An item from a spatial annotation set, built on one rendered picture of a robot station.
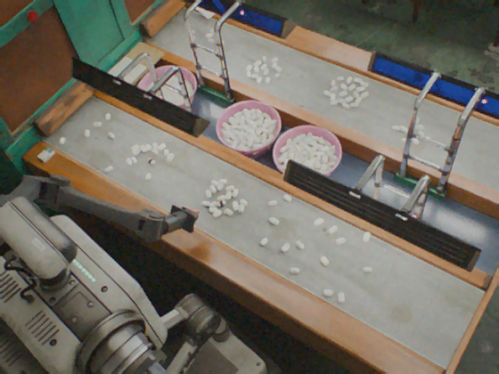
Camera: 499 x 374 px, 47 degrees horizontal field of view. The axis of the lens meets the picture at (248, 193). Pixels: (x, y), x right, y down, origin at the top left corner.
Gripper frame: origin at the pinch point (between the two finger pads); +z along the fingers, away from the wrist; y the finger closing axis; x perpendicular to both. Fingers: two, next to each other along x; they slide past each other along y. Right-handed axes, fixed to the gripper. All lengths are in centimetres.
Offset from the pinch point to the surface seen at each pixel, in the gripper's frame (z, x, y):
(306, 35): 88, -61, 20
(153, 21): 57, -47, 83
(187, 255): -2.9, 15.3, -2.3
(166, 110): -0.4, -29.8, 22.5
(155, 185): 12.3, 4.8, 29.0
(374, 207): 1, -30, -57
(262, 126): 48, -25, 9
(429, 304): 21, 0, -81
